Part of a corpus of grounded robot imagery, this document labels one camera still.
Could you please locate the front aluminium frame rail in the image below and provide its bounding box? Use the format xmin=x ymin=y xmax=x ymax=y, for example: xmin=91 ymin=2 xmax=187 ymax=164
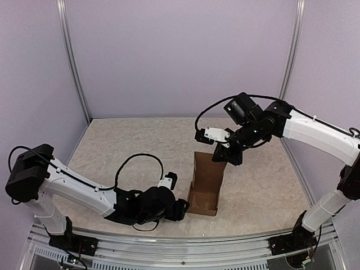
xmin=18 ymin=223 xmax=350 ymax=269

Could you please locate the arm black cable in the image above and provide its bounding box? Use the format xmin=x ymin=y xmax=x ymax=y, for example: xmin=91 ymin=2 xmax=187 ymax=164
xmin=193 ymin=93 xmax=360 ymax=140
xmin=7 ymin=145 xmax=165 ymax=233

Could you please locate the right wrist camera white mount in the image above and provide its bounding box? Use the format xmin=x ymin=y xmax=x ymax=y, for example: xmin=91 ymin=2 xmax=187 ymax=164
xmin=195 ymin=127 xmax=230 ymax=145

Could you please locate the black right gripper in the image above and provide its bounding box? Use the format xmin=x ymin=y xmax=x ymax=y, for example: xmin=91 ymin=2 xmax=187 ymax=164
xmin=212 ymin=119 xmax=263 ymax=166

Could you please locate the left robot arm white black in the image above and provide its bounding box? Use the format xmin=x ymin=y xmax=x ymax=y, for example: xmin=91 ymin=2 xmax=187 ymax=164
xmin=5 ymin=144 xmax=190 ymax=250

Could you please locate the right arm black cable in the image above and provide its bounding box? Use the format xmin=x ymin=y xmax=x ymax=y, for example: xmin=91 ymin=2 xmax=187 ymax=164
xmin=193 ymin=93 xmax=360 ymax=140

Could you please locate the aluminium frame post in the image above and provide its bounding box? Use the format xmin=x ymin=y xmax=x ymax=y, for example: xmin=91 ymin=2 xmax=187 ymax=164
xmin=279 ymin=0 xmax=305 ymax=100
xmin=56 ymin=0 xmax=92 ymax=125

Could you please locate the left aluminium frame post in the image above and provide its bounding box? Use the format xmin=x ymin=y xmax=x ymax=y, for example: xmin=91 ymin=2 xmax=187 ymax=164
xmin=56 ymin=0 xmax=92 ymax=125

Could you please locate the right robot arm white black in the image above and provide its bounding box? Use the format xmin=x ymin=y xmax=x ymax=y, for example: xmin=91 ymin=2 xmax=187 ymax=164
xmin=205 ymin=92 xmax=359 ymax=250

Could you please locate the right aluminium frame post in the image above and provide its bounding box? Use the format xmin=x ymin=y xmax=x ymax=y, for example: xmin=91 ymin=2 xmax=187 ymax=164
xmin=279 ymin=0 xmax=305 ymax=100

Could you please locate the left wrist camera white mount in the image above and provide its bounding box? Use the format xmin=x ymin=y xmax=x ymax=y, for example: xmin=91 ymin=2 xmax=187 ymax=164
xmin=157 ymin=172 xmax=178 ymax=191

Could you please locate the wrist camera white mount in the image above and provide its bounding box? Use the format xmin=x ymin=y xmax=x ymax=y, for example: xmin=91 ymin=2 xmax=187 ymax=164
xmin=157 ymin=172 xmax=178 ymax=191
xmin=195 ymin=127 xmax=230 ymax=145

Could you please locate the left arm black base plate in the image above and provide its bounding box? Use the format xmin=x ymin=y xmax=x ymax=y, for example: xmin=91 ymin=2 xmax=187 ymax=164
xmin=49 ymin=233 xmax=99 ymax=257

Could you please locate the brown cardboard box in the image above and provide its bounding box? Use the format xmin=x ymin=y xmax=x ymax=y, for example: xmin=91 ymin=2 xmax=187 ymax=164
xmin=187 ymin=152 xmax=227 ymax=217

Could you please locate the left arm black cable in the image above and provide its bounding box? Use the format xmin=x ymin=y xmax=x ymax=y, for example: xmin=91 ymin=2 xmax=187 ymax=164
xmin=7 ymin=145 xmax=165 ymax=233

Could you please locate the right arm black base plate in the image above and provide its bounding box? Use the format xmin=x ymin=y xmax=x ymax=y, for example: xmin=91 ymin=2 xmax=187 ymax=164
xmin=268 ymin=233 xmax=317 ymax=255

